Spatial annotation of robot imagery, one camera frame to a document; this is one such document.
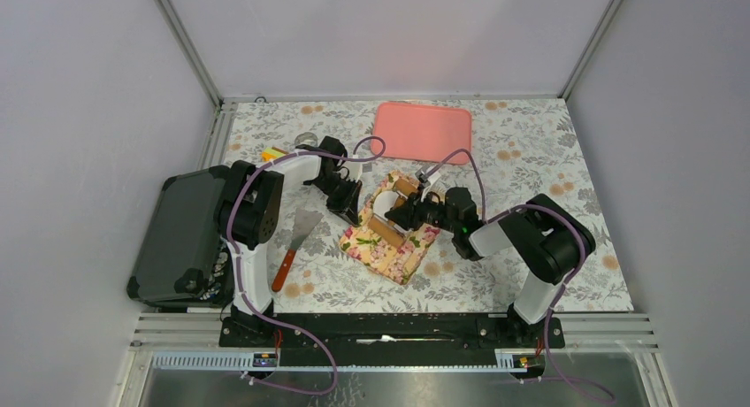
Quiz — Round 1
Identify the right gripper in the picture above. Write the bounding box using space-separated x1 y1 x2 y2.
386 185 460 234

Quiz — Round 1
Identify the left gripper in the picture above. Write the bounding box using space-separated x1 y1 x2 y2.
310 173 363 227

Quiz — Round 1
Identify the wooden double-ended roller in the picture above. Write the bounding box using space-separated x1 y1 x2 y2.
367 179 417 248

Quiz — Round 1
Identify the floral cutting board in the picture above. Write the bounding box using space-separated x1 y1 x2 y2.
339 170 440 286

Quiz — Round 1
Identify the metal scraper red handle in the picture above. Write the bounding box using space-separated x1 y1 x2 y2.
271 209 323 293

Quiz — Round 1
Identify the pink plastic tray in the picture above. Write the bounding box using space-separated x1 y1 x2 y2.
371 102 472 163

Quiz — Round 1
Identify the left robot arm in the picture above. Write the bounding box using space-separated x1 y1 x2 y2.
215 136 373 346

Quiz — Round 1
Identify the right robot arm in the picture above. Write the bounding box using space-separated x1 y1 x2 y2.
373 187 595 347

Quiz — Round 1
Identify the white dough ball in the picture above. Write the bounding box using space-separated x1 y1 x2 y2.
372 190 406 222

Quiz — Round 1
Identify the orange green toy block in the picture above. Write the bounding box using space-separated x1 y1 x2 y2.
261 147 288 162

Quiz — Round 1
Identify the black case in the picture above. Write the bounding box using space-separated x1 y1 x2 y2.
126 165 233 310

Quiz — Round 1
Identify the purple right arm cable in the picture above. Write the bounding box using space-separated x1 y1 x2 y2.
425 149 616 404

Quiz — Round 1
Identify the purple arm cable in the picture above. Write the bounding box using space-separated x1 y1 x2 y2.
225 135 388 397
425 149 616 404

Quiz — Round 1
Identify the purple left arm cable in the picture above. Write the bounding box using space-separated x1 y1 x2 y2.
225 135 388 397

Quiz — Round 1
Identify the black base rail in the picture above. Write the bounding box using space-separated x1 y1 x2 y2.
218 312 565 367

